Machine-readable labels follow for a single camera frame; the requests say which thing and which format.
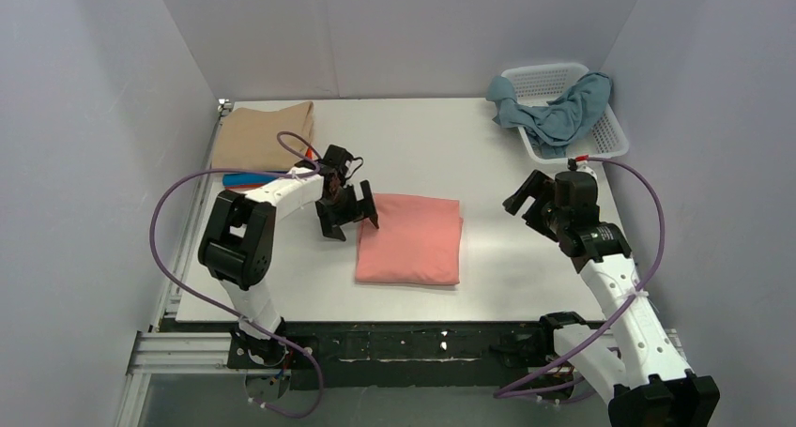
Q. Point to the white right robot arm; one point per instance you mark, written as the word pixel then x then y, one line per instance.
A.
pixel 630 360

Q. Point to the white plastic laundry basket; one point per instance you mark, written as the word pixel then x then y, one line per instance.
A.
pixel 537 85

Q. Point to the aluminium frame rail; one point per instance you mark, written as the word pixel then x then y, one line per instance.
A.
pixel 441 148

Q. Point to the pink t-shirt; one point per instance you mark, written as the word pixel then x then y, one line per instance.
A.
pixel 417 242

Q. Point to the blue folded t-shirt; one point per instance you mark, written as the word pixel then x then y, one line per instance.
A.
pixel 248 180

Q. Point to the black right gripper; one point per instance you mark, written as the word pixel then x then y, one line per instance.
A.
pixel 538 204

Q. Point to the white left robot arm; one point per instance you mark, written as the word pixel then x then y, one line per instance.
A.
pixel 238 241

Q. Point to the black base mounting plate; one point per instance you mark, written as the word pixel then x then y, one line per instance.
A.
pixel 398 354

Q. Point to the orange folded t-shirt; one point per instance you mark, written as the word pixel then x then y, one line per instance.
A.
pixel 275 161

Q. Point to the beige folded t-shirt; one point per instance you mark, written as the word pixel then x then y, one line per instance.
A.
pixel 247 138

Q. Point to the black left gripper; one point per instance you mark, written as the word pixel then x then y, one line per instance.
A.
pixel 343 202

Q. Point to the grey-blue t-shirt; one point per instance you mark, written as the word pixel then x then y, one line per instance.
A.
pixel 562 121

